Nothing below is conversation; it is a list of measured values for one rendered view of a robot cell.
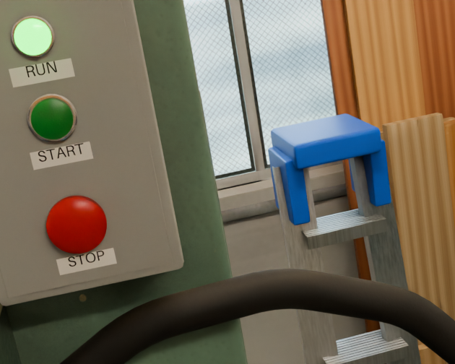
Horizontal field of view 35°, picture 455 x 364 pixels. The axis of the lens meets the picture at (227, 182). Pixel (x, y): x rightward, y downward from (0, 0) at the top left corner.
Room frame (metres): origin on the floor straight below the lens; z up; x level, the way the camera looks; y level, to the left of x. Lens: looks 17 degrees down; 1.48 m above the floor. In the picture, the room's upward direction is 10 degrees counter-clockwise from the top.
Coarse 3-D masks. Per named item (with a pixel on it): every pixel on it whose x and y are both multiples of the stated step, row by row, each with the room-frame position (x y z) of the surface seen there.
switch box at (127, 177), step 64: (0, 0) 0.36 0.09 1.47; (64, 0) 0.36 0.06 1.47; (128, 0) 0.36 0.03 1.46; (0, 64) 0.36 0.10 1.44; (128, 64) 0.36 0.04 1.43; (0, 128) 0.35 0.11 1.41; (128, 128) 0.36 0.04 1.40; (0, 192) 0.35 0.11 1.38; (64, 192) 0.36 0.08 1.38; (128, 192) 0.36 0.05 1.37; (0, 256) 0.35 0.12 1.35; (64, 256) 0.36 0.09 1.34; (128, 256) 0.36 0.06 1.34
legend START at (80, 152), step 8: (72, 144) 0.36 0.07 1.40; (80, 144) 0.36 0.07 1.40; (88, 144) 0.36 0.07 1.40; (32, 152) 0.36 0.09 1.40; (40, 152) 0.36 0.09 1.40; (48, 152) 0.36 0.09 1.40; (56, 152) 0.36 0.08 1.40; (64, 152) 0.36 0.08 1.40; (72, 152) 0.36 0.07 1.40; (80, 152) 0.36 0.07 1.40; (88, 152) 0.36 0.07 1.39; (32, 160) 0.36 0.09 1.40; (40, 160) 0.36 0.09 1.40; (48, 160) 0.36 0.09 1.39; (56, 160) 0.36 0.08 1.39; (64, 160) 0.36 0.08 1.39; (72, 160) 0.36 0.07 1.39; (80, 160) 0.36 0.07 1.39; (40, 168) 0.36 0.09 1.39
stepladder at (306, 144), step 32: (288, 128) 1.32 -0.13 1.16; (320, 128) 1.28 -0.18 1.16; (352, 128) 1.24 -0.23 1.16; (288, 160) 1.21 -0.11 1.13; (320, 160) 1.19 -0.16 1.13; (352, 160) 1.27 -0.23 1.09; (384, 160) 1.23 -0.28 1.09; (288, 192) 1.21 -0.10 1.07; (384, 192) 1.23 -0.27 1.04; (288, 224) 1.23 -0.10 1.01; (320, 224) 1.25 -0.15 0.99; (352, 224) 1.22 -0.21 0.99; (384, 224) 1.22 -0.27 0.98; (288, 256) 1.22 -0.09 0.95; (320, 256) 1.22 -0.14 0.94; (384, 256) 1.24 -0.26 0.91; (320, 320) 1.20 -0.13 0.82; (320, 352) 1.19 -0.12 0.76; (352, 352) 1.19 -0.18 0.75; (384, 352) 1.18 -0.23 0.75; (416, 352) 1.22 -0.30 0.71
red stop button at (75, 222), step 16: (64, 208) 0.35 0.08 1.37; (80, 208) 0.35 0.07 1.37; (96, 208) 0.35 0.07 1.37; (48, 224) 0.35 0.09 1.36; (64, 224) 0.35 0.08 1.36; (80, 224) 0.35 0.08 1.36; (96, 224) 0.35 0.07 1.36; (64, 240) 0.35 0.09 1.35; (80, 240) 0.35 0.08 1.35; (96, 240) 0.35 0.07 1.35
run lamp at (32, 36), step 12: (24, 24) 0.35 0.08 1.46; (36, 24) 0.35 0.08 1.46; (48, 24) 0.36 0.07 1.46; (12, 36) 0.35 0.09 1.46; (24, 36) 0.35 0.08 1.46; (36, 36) 0.35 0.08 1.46; (48, 36) 0.35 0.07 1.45; (24, 48) 0.35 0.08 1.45; (36, 48) 0.35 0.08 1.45; (48, 48) 0.36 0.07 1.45
